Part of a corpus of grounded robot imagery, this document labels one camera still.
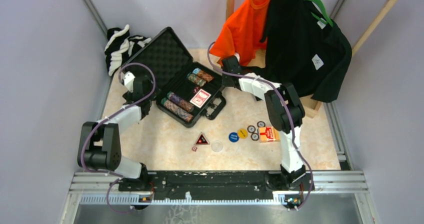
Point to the aluminium frame rail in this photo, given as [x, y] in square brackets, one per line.
[333, 196]

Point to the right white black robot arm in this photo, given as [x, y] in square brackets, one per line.
[285, 112]

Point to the orange boxed card deck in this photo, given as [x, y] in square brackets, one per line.
[268, 134]

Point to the blue orange chip stack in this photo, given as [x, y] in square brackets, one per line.
[175, 109]

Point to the blue small blind button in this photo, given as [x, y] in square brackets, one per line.
[233, 137]

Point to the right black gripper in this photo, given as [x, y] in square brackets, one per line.
[225, 83]

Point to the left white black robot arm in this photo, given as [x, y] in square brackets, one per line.
[100, 150]

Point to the red playing card deck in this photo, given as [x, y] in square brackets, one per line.
[200, 98]

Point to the black poker set case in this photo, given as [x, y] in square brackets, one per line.
[170, 62]

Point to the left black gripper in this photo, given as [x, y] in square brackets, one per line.
[127, 96]

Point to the black t-shirt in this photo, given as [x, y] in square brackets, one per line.
[302, 50]

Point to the purple black chip stack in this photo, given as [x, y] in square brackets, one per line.
[180, 102]

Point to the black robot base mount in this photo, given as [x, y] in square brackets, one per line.
[213, 185]

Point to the red yellow chip stack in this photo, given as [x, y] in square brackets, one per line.
[203, 74]

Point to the yellow big blind button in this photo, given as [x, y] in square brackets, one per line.
[243, 133]

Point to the green orange chip stack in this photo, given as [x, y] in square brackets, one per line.
[196, 79]

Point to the black red triangle token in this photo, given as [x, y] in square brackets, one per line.
[202, 140]

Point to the orange black 100 chip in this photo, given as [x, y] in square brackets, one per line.
[261, 124]
[255, 136]
[251, 129]

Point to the clear dealer button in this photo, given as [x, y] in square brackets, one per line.
[217, 146]

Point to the green clothes hanger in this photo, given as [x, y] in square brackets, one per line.
[323, 11]

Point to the orange t-shirt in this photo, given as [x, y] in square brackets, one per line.
[242, 33]

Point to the black white striped cloth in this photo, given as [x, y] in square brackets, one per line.
[121, 46]

